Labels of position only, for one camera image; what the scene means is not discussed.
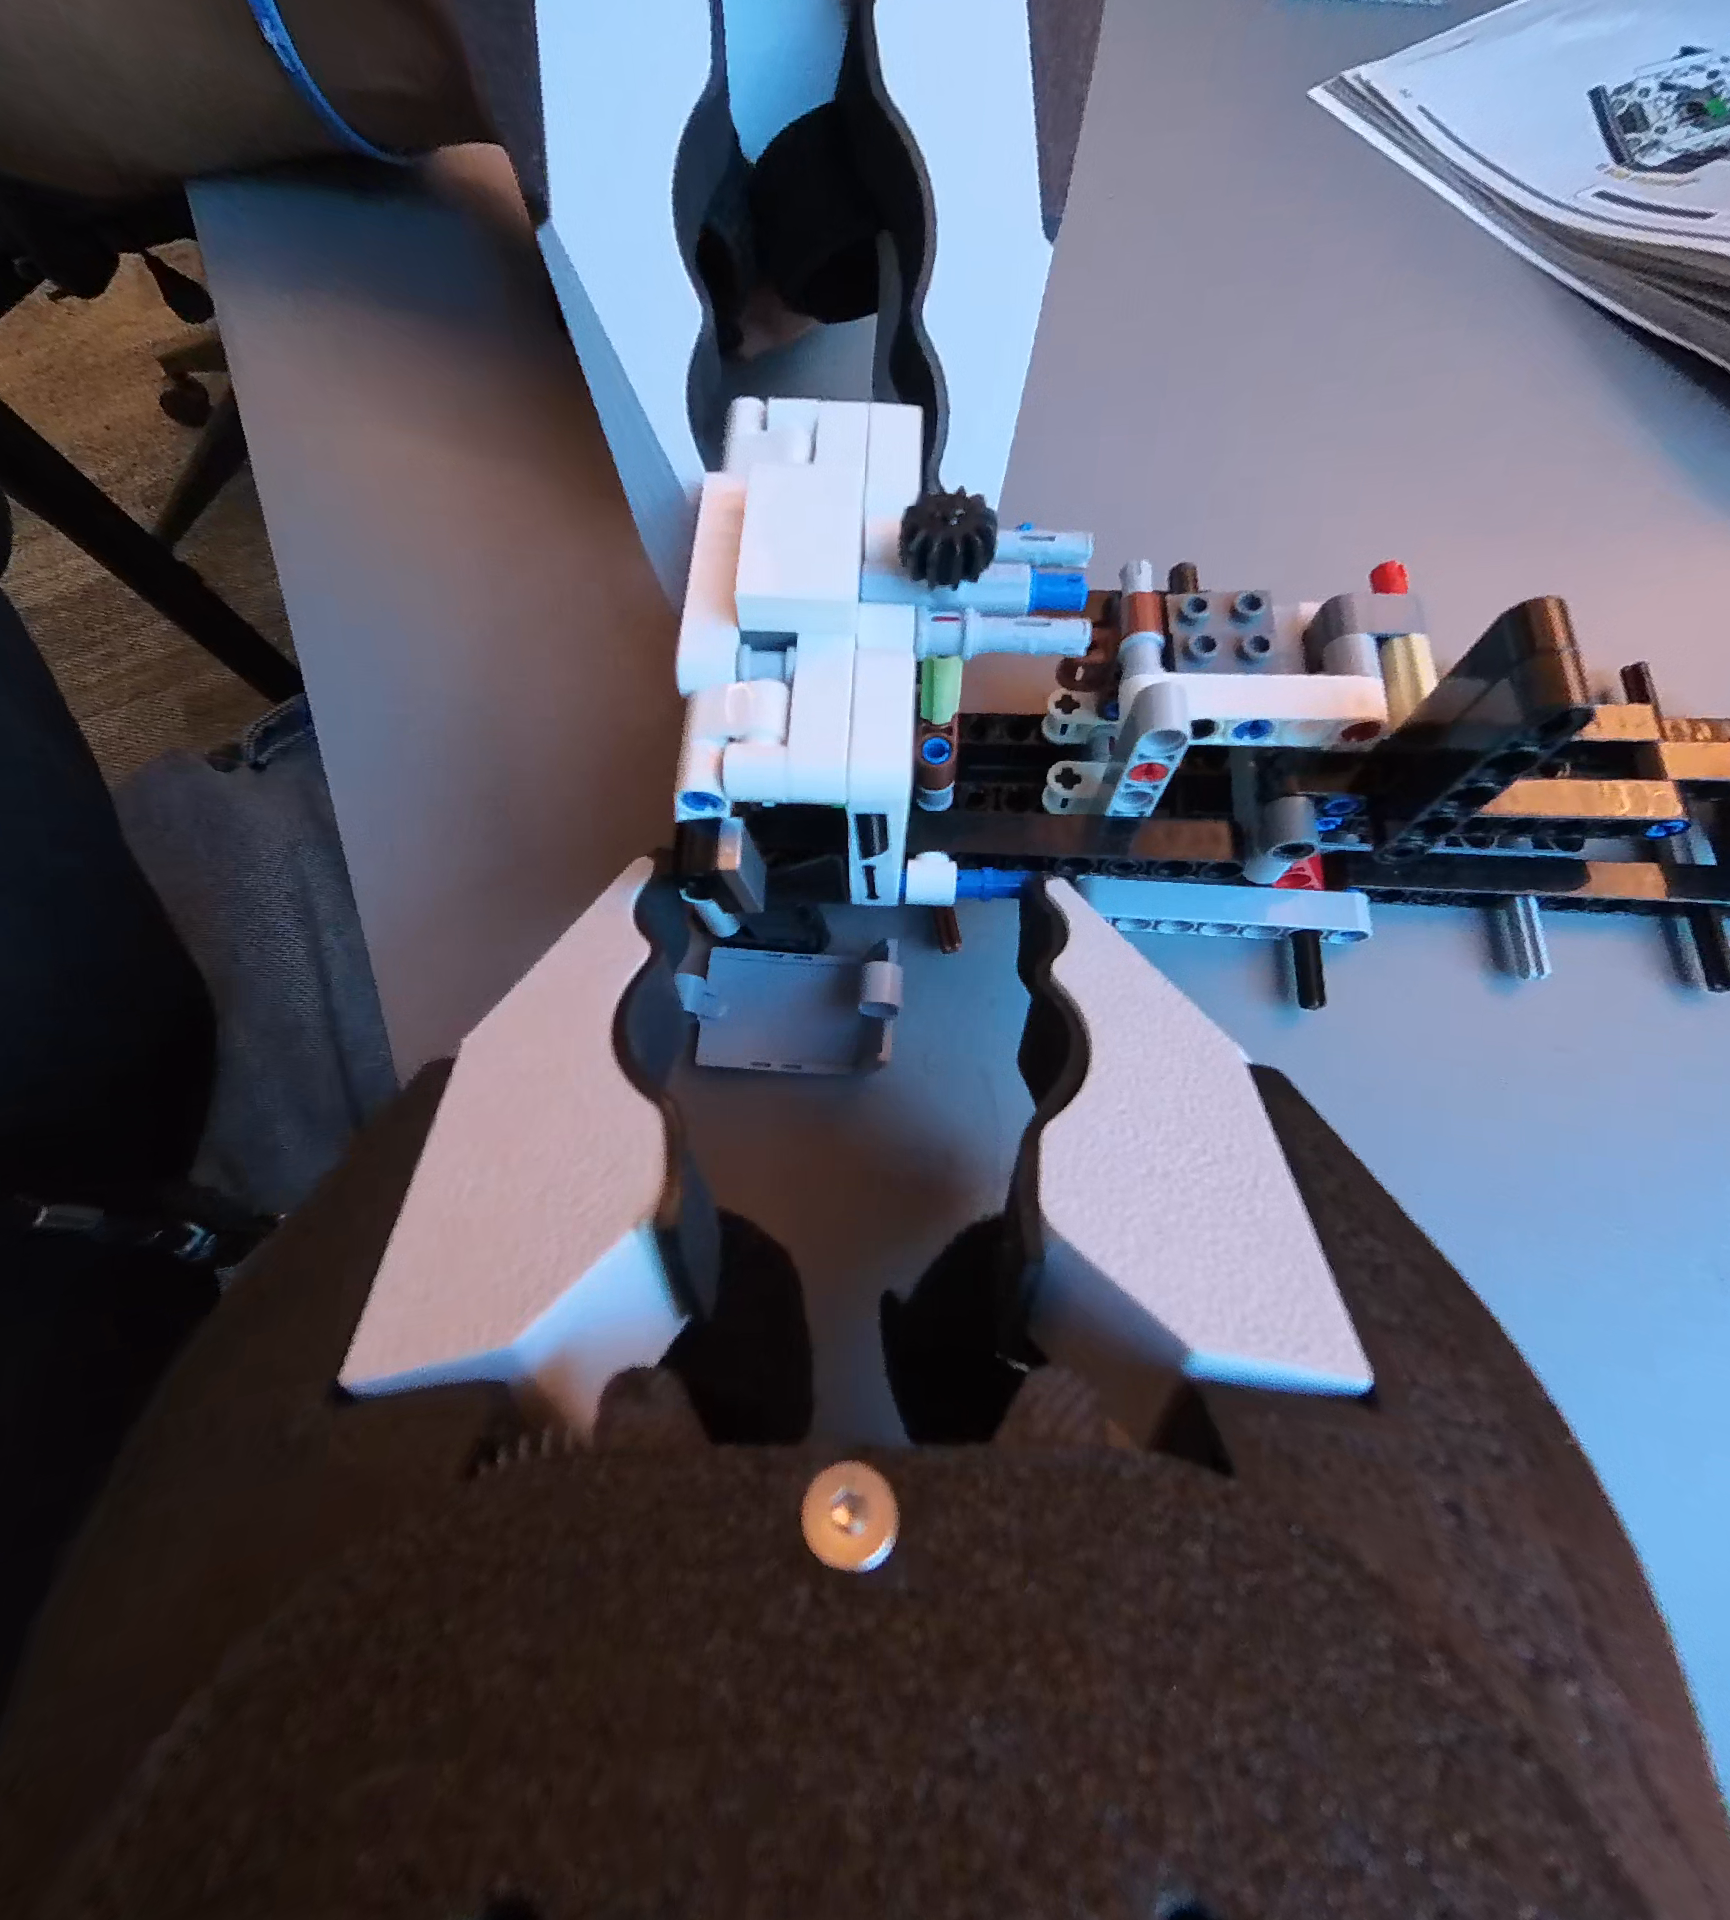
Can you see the metal clip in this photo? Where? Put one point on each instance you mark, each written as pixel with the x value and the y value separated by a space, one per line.
pixel 160 1234

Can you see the blue wristband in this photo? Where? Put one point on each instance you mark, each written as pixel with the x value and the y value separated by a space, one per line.
pixel 318 89

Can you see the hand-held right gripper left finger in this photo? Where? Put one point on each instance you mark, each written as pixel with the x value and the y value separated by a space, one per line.
pixel 520 1201

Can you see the person's left forearm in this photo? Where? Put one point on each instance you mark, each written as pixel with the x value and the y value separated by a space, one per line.
pixel 131 76

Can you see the black chair base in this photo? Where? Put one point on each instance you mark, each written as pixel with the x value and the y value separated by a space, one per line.
pixel 86 510

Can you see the lego instruction booklet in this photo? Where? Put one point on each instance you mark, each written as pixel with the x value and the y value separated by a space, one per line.
pixel 1629 166

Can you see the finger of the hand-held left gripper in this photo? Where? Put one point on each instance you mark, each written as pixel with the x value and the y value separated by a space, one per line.
pixel 609 226
pixel 986 226

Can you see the grey lego panel piece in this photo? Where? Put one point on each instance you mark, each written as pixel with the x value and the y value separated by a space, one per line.
pixel 784 1020

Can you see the person's dark jacket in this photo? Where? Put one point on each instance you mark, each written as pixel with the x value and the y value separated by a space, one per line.
pixel 26 902

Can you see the lego truck chassis model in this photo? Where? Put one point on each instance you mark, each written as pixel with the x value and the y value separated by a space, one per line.
pixel 805 556

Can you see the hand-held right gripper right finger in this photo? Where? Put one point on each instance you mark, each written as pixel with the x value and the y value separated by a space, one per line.
pixel 1180 1201

